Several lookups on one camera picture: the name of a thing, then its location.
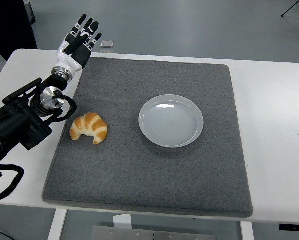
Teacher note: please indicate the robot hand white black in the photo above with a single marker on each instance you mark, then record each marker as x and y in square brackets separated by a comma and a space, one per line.
[64, 61]

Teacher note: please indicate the croissant bread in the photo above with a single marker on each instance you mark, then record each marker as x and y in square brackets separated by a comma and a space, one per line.
[89, 125]

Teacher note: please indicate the round white plate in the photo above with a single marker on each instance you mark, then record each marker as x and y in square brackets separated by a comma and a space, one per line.
[171, 122]

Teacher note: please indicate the clear square floor fixture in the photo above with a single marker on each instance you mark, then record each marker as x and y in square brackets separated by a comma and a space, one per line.
[107, 43]

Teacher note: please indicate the person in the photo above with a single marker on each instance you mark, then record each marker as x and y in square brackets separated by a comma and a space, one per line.
[7, 25]

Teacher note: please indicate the grey felt mat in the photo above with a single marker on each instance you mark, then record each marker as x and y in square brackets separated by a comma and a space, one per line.
[139, 175]

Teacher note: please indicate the white table leg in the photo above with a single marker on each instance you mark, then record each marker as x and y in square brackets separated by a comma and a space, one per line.
[57, 225]
[247, 231]

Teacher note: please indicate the white paper label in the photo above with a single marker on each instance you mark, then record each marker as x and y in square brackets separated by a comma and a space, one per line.
[122, 221]

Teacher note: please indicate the black tripod leg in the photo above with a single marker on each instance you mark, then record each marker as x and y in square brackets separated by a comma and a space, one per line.
[282, 15]

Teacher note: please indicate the black table control panel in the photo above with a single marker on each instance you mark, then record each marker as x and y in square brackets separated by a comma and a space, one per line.
[294, 227]

